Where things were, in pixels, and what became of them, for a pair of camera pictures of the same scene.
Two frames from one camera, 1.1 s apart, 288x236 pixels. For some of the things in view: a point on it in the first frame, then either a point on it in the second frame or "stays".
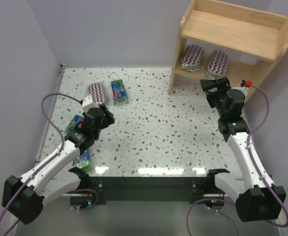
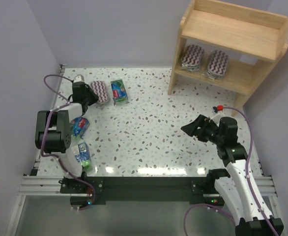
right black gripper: x=214 y=88 to x=202 y=129
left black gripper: x=106 y=115 to x=85 y=95
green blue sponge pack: x=119 y=93 stays
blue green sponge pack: x=76 y=122 stays
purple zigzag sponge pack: x=217 y=61 stays
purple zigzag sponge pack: x=190 y=58 stays
